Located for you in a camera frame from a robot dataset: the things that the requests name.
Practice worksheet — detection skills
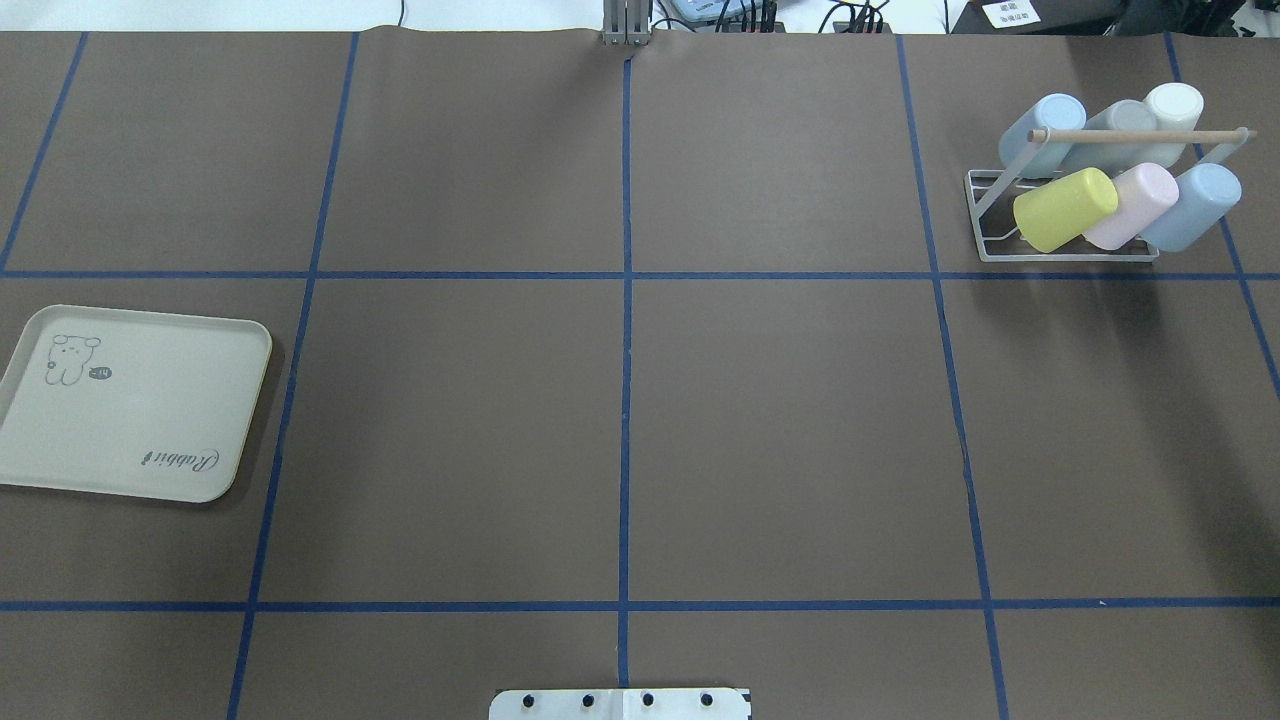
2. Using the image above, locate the yellow plastic cup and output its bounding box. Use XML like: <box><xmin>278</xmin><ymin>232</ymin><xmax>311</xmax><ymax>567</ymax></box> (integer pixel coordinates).
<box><xmin>1012</xmin><ymin>167</ymin><xmax>1117</xmax><ymax>252</ymax></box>

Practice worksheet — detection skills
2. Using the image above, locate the light blue cup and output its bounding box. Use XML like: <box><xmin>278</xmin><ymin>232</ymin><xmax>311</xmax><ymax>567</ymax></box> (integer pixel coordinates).
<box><xmin>998</xmin><ymin>92</ymin><xmax>1089</xmax><ymax>181</ymax></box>
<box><xmin>1138</xmin><ymin>163</ymin><xmax>1242</xmax><ymax>252</ymax></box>

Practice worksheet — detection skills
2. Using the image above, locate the pink plastic cup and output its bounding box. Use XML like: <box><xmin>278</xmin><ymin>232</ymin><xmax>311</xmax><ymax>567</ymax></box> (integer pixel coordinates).
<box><xmin>1082</xmin><ymin>161</ymin><xmax>1180</xmax><ymax>251</ymax></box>

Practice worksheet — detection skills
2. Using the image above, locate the grey plastic cup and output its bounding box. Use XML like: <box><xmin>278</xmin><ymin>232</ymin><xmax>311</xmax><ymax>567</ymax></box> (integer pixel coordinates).
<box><xmin>1059</xmin><ymin>97</ymin><xmax>1161</xmax><ymax>177</ymax></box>

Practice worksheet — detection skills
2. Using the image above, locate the cream plastic cup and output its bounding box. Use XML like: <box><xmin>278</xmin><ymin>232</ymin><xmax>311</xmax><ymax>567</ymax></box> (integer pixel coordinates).
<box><xmin>1143</xmin><ymin>82</ymin><xmax>1204</xmax><ymax>132</ymax></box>

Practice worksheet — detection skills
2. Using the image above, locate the white serving tray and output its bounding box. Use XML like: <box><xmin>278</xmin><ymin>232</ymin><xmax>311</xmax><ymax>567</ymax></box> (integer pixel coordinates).
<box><xmin>1</xmin><ymin>304</ymin><xmax>273</xmax><ymax>503</ymax></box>

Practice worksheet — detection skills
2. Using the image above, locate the white camera stand pillar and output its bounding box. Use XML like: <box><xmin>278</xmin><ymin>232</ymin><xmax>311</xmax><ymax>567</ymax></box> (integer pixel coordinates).
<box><xmin>488</xmin><ymin>687</ymin><xmax>753</xmax><ymax>719</ymax></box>

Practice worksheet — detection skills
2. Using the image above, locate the white wire cup rack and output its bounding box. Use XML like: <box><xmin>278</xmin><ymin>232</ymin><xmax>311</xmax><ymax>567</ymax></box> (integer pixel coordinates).
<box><xmin>965</xmin><ymin>126</ymin><xmax>1258</xmax><ymax>263</ymax></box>

